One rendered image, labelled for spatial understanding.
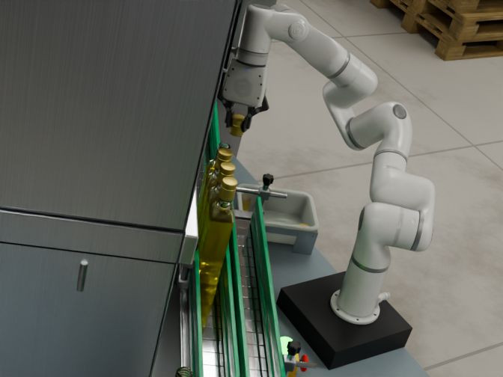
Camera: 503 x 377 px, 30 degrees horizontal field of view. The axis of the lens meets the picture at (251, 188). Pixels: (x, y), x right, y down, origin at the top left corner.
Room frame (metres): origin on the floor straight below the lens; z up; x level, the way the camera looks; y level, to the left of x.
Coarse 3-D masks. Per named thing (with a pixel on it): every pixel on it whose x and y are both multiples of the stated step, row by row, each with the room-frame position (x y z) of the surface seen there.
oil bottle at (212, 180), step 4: (212, 172) 1.84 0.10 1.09; (208, 176) 1.83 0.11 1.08; (212, 176) 1.83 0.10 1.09; (208, 180) 1.82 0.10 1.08; (212, 180) 1.81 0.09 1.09; (204, 184) 1.84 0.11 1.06; (208, 184) 1.81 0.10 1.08; (212, 184) 1.81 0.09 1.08; (216, 184) 1.81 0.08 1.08; (204, 188) 1.82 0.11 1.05; (208, 188) 1.80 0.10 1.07; (204, 192) 1.81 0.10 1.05; (204, 196) 1.80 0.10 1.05; (200, 200) 1.84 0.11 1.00; (204, 200) 1.80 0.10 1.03; (200, 204) 1.83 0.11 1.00; (200, 208) 1.82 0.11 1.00; (200, 212) 1.81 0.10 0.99; (200, 216) 1.80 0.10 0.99; (200, 220) 1.80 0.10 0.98
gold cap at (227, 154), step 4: (220, 148) 1.84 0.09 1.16; (224, 148) 1.84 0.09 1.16; (220, 152) 1.82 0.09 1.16; (224, 152) 1.83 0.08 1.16; (228, 152) 1.83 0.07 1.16; (232, 152) 1.84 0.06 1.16; (220, 156) 1.82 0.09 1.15; (224, 156) 1.82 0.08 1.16; (228, 156) 1.82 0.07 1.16; (216, 160) 1.83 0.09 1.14; (220, 160) 1.82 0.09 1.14; (224, 160) 1.82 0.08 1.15; (228, 160) 1.82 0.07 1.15; (216, 164) 1.82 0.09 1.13; (220, 164) 1.82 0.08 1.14; (216, 168) 1.82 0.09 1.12
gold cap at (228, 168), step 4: (224, 164) 1.78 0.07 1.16; (228, 164) 1.78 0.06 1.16; (232, 164) 1.79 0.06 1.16; (220, 168) 1.77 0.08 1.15; (224, 168) 1.76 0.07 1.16; (228, 168) 1.77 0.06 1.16; (232, 168) 1.77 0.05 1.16; (220, 172) 1.77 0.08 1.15; (224, 172) 1.76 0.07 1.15; (228, 172) 1.76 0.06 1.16; (232, 172) 1.77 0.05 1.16; (220, 176) 1.76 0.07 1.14; (224, 176) 1.76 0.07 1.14; (228, 176) 1.76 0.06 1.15; (232, 176) 1.77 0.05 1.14; (216, 180) 1.77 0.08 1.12; (220, 180) 1.76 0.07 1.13; (220, 184) 1.76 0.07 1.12
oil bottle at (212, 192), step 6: (210, 192) 1.77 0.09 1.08; (216, 192) 1.76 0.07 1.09; (210, 198) 1.75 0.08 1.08; (216, 198) 1.75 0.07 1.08; (204, 204) 1.78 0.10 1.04; (210, 204) 1.75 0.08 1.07; (204, 210) 1.77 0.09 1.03; (204, 216) 1.75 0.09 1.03; (204, 222) 1.75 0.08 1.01; (198, 228) 1.79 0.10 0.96; (198, 234) 1.77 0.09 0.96; (198, 240) 1.75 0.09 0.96; (198, 246) 1.75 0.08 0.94
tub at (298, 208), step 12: (240, 192) 2.16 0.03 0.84; (276, 192) 2.22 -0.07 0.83; (288, 192) 2.23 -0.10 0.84; (300, 192) 2.24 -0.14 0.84; (240, 204) 2.10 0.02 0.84; (252, 204) 2.20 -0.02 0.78; (264, 204) 2.21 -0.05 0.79; (276, 204) 2.22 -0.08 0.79; (288, 204) 2.23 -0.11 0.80; (300, 204) 2.24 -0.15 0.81; (312, 204) 2.20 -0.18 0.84; (264, 216) 2.18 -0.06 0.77; (276, 216) 2.20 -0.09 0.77; (288, 216) 2.21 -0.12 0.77; (300, 216) 2.23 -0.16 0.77; (312, 216) 2.15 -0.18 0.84; (300, 228) 2.07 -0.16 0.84; (312, 228) 2.09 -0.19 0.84
